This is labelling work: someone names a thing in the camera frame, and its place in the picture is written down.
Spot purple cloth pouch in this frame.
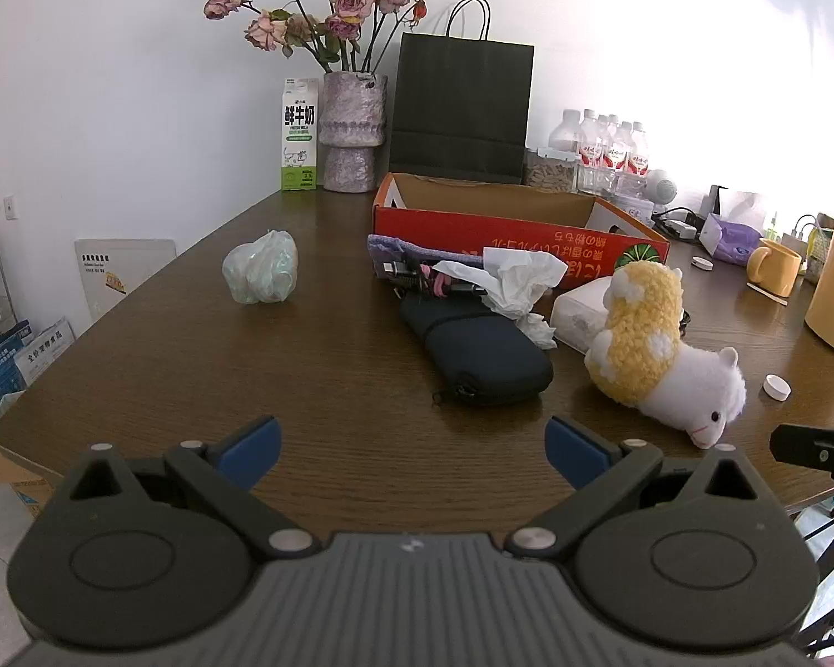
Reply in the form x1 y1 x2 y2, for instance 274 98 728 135
367 234 491 283

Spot dried pink rose bouquet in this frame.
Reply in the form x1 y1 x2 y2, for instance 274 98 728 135
203 0 428 75

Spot purple textured vase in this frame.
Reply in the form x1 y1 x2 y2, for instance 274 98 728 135
318 71 389 193

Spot white rectangular box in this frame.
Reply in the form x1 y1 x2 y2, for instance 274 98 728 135
550 276 623 355

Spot yellow white alpaca plush toy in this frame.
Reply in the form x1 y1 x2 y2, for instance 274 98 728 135
584 260 748 450

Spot white green milk carton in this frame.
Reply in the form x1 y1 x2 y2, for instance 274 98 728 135
280 78 320 193

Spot green white snack bag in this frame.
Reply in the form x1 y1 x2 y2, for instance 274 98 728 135
802 214 834 283

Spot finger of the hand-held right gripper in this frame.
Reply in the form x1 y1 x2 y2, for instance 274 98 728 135
769 422 834 486

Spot blue white cartons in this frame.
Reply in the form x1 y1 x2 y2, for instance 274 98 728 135
0 316 77 419

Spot white round device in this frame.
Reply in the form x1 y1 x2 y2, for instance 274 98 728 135
645 168 678 208

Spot brown wooden desktop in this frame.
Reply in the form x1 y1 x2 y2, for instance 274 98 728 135
0 184 834 557

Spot small white patterned carton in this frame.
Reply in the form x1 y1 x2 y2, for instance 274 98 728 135
615 195 658 225

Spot black paper bag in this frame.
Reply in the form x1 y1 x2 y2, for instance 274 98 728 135
388 0 535 187

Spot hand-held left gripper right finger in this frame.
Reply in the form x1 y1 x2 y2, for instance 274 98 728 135
507 415 769 561

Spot group of red-label water bottles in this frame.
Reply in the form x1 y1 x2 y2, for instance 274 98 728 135
578 109 652 196

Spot purple tissue pack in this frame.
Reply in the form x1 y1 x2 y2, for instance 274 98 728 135
701 214 766 267

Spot crumpled white tissue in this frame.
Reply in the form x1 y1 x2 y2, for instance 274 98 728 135
432 246 569 350

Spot yellow mug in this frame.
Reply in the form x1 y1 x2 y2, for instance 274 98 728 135
746 239 803 298

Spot white printed board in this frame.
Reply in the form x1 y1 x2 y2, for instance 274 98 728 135
74 238 178 325

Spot clear cereal jar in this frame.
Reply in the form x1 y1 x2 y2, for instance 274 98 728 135
524 146 578 193

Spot large clear plastic bottle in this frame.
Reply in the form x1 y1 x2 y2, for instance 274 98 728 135
552 109 585 154

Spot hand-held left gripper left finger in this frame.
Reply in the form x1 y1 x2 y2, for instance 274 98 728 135
59 415 321 561

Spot red cardboard box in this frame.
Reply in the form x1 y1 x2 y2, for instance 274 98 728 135
371 172 670 293

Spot pale green plastic bag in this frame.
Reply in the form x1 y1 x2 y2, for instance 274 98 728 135
222 229 300 305

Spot dark blue pouch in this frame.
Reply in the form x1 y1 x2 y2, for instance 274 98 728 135
399 292 555 408

